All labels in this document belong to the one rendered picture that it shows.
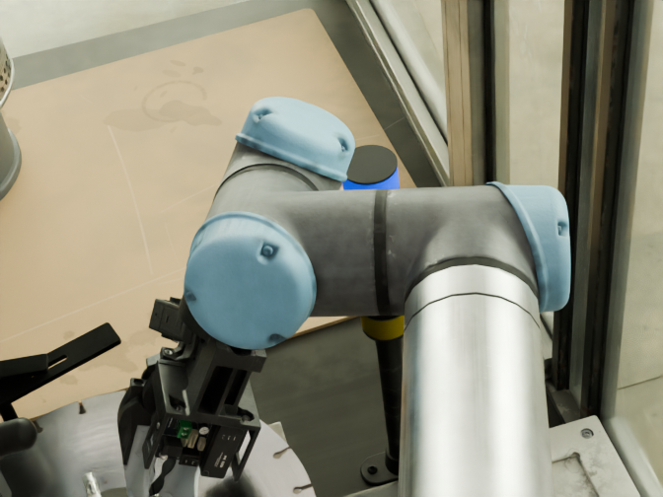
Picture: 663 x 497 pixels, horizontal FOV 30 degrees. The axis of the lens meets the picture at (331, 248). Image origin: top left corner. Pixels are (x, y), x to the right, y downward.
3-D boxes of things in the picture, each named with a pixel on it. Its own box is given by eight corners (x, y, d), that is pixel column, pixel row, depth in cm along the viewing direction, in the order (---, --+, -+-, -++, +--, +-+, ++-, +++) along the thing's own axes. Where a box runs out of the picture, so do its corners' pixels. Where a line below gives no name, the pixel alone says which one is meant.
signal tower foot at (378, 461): (436, 439, 127) (435, 424, 126) (447, 466, 125) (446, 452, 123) (356, 462, 126) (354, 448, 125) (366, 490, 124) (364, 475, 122)
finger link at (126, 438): (105, 462, 94) (138, 372, 90) (103, 449, 95) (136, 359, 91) (164, 470, 95) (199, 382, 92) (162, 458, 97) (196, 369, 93)
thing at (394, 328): (403, 298, 112) (401, 275, 110) (417, 333, 109) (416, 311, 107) (354, 312, 111) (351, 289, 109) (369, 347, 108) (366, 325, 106)
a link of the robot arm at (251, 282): (368, 232, 66) (380, 157, 76) (165, 238, 68) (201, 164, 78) (378, 358, 70) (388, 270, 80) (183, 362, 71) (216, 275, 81)
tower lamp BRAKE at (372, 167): (390, 167, 101) (387, 138, 98) (406, 202, 97) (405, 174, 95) (336, 180, 100) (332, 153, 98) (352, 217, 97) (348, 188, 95)
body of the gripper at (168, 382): (137, 475, 87) (188, 339, 82) (127, 398, 94) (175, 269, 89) (239, 489, 90) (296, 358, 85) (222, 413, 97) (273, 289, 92)
